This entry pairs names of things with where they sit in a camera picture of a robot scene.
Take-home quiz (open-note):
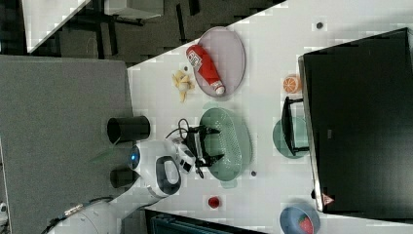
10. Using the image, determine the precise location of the red strawberry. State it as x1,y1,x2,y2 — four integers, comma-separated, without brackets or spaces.
299,215,314,234

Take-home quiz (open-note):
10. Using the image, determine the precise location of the red ketchup bottle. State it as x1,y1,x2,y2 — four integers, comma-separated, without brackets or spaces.
186,44,225,96

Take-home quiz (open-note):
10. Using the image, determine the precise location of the small red round object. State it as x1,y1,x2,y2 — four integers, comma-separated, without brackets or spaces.
207,196,220,209

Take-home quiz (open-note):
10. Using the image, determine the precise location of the orange slice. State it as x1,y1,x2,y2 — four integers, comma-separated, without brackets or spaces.
282,74,302,94

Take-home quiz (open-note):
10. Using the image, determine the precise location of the blue bowl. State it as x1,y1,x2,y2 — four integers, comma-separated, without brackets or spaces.
280,204,320,234

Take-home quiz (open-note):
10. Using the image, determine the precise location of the green oval strainer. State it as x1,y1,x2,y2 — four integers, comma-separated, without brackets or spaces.
200,104,252,189

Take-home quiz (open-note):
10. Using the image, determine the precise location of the black toaster oven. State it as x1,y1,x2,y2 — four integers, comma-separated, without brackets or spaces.
298,27,413,223

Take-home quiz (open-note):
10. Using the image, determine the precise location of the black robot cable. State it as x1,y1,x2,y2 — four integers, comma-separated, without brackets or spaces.
165,118,196,140

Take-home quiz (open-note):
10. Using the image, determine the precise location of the pink oval plate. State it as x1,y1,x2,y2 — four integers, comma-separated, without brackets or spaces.
198,26,245,98

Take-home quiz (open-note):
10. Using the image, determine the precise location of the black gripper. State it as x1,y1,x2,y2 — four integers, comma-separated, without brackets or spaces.
185,126,223,168

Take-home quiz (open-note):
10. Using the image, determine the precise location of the peeled yellow banana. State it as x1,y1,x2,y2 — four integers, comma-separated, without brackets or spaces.
171,70,195,102

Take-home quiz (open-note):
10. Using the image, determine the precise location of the black cylinder post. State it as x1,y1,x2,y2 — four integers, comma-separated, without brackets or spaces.
107,116,151,143

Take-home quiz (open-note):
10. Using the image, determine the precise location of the light green round plate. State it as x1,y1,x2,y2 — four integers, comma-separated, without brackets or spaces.
273,117,309,159

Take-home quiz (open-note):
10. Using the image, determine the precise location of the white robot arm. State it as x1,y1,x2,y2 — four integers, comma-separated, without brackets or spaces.
41,125,222,234

